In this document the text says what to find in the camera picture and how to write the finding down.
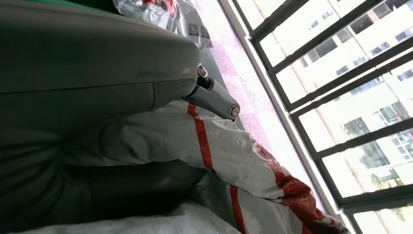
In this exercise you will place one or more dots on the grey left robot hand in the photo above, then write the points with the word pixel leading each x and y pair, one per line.
pixel 80 64

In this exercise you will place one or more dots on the white package with QR codes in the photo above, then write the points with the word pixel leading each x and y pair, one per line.
pixel 155 16

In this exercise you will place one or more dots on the large white red-striped package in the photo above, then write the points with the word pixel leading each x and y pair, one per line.
pixel 245 161

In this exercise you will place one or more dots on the pale building outside window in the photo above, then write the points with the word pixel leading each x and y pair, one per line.
pixel 377 32

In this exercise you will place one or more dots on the dark window frame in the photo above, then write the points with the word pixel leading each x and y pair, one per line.
pixel 326 32

